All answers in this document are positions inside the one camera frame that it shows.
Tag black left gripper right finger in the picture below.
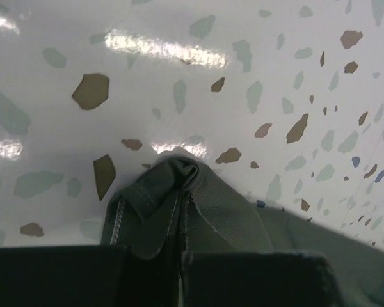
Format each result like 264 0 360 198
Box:
180 191 343 307

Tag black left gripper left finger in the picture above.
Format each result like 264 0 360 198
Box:
0 191 180 307

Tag grey t shirt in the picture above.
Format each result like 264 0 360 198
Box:
101 156 384 306

